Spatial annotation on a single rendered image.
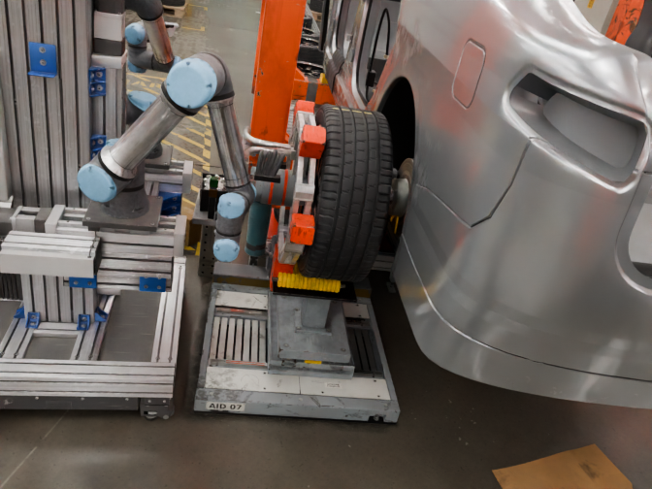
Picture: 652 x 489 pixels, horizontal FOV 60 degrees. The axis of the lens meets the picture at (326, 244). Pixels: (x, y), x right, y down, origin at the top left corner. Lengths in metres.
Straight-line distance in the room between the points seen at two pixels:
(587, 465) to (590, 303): 1.45
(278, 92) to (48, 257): 1.20
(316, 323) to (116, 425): 0.87
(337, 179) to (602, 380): 0.96
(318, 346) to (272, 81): 1.14
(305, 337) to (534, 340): 1.21
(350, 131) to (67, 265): 1.00
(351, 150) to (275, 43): 0.76
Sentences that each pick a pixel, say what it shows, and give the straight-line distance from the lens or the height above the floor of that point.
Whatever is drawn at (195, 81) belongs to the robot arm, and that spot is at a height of 1.34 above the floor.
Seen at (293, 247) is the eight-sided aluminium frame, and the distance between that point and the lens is 1.96.
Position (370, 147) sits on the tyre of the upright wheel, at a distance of 1.91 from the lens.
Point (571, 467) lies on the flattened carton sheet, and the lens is 2.67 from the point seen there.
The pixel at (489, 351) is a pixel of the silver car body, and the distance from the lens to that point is 1.49.
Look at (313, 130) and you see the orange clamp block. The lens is 1.86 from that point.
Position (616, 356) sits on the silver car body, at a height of 0.99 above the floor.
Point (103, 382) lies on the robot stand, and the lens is 2.20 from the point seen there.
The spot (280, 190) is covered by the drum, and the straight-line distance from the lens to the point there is 2.08.
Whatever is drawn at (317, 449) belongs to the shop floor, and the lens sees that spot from 2.30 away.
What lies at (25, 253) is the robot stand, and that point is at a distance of 1.90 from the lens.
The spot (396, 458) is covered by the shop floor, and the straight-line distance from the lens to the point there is 2.36.
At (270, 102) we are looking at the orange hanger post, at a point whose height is 1.03.
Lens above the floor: 1.73
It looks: 29 degrees down
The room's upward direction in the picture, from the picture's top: 12 degrees clockwise
